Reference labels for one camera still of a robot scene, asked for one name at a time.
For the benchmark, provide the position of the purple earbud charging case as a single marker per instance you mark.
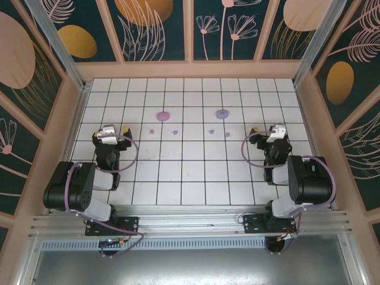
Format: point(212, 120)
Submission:
point(222, 114)

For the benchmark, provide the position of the pink earbud charging case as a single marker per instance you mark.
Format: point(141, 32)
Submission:
point(163, 116)

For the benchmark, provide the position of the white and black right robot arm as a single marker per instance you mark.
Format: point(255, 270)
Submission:
point(311, 181)

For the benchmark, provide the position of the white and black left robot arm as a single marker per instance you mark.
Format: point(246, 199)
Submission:
point(71, 190)

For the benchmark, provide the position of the grey metal sheet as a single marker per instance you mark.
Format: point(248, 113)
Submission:
point(190, 267)

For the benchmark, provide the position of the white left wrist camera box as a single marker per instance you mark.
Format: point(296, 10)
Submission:
point(107, 135)

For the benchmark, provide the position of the aluminium corner post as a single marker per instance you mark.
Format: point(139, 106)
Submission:
point(59, 44)
point(320, 38)

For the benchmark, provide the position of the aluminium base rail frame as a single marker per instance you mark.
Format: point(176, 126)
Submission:
point(190, 221)

